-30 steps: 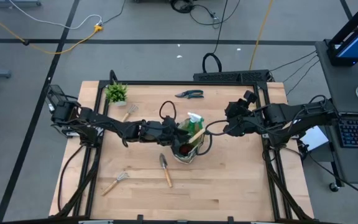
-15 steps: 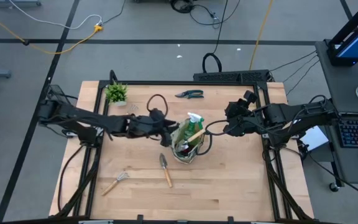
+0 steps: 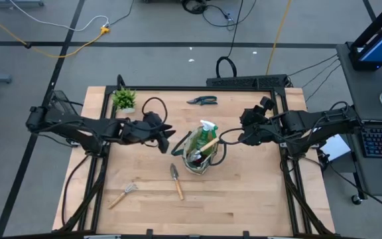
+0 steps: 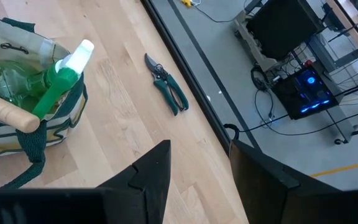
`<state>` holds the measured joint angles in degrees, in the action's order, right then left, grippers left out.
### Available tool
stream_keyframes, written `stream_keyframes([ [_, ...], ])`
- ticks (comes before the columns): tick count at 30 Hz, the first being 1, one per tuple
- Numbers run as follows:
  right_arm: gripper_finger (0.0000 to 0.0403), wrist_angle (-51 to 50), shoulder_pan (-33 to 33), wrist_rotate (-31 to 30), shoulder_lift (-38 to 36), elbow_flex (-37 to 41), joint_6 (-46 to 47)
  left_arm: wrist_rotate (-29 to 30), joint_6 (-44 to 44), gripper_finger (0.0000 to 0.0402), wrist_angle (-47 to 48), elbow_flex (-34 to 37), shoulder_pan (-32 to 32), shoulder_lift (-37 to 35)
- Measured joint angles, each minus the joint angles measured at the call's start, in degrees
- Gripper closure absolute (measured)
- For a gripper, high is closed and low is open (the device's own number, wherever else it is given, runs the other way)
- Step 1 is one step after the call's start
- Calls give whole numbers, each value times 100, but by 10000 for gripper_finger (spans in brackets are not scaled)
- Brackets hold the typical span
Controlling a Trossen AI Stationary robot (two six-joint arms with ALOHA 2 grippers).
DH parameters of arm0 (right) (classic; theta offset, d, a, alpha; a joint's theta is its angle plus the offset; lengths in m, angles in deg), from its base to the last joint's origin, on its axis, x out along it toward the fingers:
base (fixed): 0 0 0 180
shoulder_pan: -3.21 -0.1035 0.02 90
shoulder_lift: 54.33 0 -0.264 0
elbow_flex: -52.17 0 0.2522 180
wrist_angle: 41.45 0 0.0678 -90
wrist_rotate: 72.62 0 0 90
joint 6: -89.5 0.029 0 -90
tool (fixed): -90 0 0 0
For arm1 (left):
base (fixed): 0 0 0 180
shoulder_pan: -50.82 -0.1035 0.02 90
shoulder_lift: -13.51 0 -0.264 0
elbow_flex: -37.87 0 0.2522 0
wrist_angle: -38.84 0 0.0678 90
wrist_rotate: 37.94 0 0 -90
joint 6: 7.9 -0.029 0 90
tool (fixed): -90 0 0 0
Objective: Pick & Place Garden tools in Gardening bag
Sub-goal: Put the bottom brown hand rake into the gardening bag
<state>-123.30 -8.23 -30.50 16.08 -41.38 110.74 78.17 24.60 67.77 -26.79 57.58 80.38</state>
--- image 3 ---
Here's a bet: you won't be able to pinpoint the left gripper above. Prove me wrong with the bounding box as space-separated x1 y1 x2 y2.
121 119 178 155

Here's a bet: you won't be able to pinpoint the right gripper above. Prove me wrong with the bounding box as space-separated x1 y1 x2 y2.
237 108 280 147

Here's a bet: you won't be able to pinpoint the green plastic spray bottle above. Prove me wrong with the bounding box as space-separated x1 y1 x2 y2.
195 119 220 151

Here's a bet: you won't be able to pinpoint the green handled pruning shears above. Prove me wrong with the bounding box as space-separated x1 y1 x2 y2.
186 95 219 107

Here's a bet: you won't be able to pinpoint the wooden handled narrow trowel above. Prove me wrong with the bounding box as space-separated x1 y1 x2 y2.
169 163 186 201

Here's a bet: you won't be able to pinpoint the wooden handled hand rake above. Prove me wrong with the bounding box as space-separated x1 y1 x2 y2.
107 182 139 210

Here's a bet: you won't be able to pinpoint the cream canvas gardening bag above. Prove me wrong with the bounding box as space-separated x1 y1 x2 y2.
170 124 227 175

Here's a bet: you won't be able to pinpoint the black vented power box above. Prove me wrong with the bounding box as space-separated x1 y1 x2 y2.
206 74 289 90

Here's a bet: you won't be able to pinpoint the artificial plant in white pot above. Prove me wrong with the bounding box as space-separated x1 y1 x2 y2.
111 86 137 114

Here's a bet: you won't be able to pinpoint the white paper sheet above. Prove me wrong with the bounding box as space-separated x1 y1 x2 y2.
319 133 344 163

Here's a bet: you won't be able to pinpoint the grey side desk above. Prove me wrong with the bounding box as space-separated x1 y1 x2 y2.
336 42 382 205

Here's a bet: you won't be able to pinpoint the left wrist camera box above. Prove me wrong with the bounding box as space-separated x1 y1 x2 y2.
143 112 163 128

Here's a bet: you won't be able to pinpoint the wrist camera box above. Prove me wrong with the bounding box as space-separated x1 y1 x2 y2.
143 112 163 128
259 96 277 112

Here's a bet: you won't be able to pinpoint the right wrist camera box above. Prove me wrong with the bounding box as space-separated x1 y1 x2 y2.
259 96 277 112

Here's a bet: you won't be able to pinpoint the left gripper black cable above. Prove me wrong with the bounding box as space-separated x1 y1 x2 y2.
141 96 169 132

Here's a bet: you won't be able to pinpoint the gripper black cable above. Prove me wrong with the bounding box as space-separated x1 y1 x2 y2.
141 96 169 132
209 127 245 167

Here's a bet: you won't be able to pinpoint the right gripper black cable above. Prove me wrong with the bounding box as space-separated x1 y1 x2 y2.
209 127 245 167

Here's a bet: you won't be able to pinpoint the black aluminium table frame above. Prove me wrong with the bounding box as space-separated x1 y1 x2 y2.
53 74 336 239

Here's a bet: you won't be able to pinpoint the coiled black cable loop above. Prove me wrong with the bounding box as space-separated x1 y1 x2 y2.
215 55 238 80

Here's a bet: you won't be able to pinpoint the thin black cable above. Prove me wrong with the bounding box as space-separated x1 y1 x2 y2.
304 63 342 103
300 58 340 90
288 52 340 78

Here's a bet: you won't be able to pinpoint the long black floor cable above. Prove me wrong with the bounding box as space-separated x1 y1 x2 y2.
225 0 245 58

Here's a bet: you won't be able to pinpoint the hanging yellow cable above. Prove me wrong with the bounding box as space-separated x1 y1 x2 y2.
265 0 293 76

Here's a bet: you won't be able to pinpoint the black mesh cable tray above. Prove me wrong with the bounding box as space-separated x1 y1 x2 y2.
49 90 80 116

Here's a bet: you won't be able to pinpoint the black cable with plug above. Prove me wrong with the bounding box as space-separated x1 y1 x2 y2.
201 0 258 32

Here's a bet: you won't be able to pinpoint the yellow extension cord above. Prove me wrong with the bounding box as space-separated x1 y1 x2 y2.
0 4 111 60

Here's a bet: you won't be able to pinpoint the black cable coil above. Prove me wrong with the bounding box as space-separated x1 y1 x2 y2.
180 0 210 15

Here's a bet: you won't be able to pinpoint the black desk power cable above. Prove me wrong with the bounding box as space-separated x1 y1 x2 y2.
323 155 382 217

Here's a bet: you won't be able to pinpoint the white floor cable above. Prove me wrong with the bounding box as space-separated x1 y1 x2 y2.
9 0 111 33

